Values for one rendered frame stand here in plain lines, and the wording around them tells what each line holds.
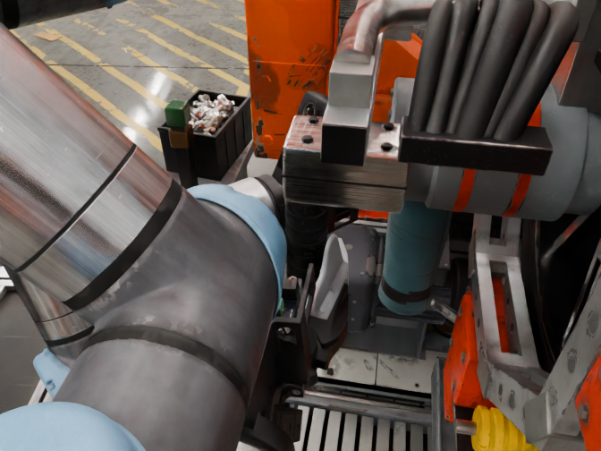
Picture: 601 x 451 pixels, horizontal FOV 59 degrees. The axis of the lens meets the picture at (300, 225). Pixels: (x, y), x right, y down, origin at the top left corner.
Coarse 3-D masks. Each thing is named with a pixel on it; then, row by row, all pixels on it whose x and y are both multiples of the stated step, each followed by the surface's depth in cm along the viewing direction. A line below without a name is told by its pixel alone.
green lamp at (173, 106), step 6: (174, 102) 104; (180, 102) 104; (186, 102) 105; (168, 108) 103; (174, 108) 103; (180, 108) 103; (186, 108) 104; (168, 114) 103; (174, 114) 103; (180, 114) 103; (186, 114) 104; (168, 120) 104; (174, 120) 104; (180, 120) 104; (186, 120) 105; (180, 126) 105
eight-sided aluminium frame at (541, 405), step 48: (480, 240) 77; (480, 288) 72; (480, 336) 68; (528, 336) 66; (576, 336) 38; (480, 384) 63; (528, 384) 49; (576, 384) 37; (528, 432) 45; (576, 432) 40
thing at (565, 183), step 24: (408, 96) 52; (552, 96) 50; (552, 120) 49; (576, 120) 48; (600, 120) 49; (552, 144) 48; (576, 144) 48; (600, 144) 49; (432, 168) 51; (456, 168) 50; (552, 168) 49; (576, 168) 48; (600, 168) 49; (408, 192) 54; (432, 192) 53; (456, 192) 52; (480, 192) 51; (504, 192) 51; (528, 192) 50; (552, 192) 50; (576, 192) 51; (600, 192) 50; (504, 216) 55; (528, 216) 54; (552, 216) 53
